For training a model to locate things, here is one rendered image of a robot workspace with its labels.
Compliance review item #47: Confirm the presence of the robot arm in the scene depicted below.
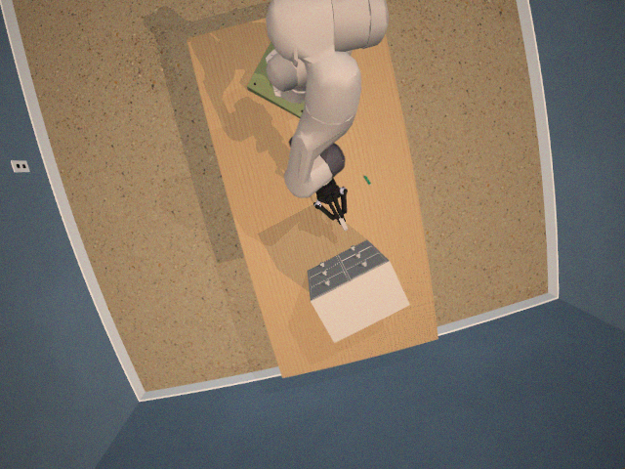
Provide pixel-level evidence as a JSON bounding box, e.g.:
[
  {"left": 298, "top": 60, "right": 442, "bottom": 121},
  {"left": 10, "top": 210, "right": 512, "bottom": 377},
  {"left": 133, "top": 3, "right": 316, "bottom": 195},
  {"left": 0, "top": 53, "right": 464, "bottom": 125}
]
[{"left": 266, "top": 0, "right": 389, "bottom": 198}]

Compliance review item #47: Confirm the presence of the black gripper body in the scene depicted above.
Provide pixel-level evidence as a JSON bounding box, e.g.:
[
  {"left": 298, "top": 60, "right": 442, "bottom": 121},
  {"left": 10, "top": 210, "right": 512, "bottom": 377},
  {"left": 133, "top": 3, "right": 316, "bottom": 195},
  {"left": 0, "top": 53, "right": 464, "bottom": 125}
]
[{"left": 315, "top": 178, "right": 340, "bottom": 204}]

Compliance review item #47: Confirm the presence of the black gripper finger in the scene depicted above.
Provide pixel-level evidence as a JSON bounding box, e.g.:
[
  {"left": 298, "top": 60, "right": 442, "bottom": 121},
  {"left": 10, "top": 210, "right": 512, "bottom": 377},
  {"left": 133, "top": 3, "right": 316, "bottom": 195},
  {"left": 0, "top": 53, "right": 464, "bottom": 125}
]
[
  {"left": 313, "top": 196, "right": 346, "bottom": 231},
  {"left": 332, "top": 187, "right": 348, "bottom": 230}
]

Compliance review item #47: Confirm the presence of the beige small chest of drawers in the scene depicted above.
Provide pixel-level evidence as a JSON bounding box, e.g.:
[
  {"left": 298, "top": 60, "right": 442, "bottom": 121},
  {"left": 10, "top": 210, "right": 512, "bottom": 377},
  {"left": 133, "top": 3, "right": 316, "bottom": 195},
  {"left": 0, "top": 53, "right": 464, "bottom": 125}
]
[{"left": 308, "top": 240, "right": 410, "bottom": 343}]

